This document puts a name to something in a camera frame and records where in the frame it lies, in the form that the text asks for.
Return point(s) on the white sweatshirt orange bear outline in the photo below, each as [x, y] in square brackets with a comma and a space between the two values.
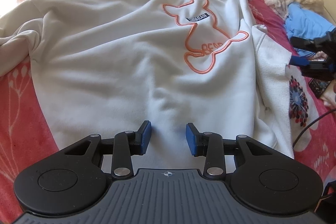
[105, 66]

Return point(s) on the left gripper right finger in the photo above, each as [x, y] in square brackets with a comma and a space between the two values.
[209, 145]

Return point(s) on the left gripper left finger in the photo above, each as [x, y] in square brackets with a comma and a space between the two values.
[127, 144]

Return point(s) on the blue folded garment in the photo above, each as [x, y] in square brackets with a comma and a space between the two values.
[305, 24]

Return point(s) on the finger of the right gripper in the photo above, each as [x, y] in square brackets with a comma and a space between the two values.
[299, 61]

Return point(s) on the pink floral bed blanket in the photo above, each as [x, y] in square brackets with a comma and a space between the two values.
[26, 138]

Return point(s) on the black smartphone lit screen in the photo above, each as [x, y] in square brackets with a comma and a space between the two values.
[318, 87]

